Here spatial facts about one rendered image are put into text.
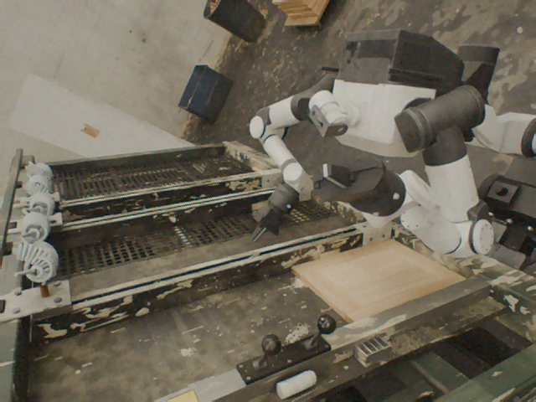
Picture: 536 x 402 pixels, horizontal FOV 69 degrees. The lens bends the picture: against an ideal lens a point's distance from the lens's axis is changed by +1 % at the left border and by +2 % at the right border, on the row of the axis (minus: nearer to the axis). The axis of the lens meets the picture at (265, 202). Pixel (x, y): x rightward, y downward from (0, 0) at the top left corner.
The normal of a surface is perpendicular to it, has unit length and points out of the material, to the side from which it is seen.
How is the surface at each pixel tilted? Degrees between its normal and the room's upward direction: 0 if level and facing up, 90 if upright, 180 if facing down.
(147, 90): 90
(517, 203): 0
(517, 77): 0
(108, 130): 90
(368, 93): 23
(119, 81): 90
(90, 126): 90
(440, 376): 59
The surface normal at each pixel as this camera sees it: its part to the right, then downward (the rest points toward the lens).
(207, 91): 0.50, 0.27
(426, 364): 0.00, -0.93
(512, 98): -0.76, -0.32
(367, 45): -0.87, 0.05
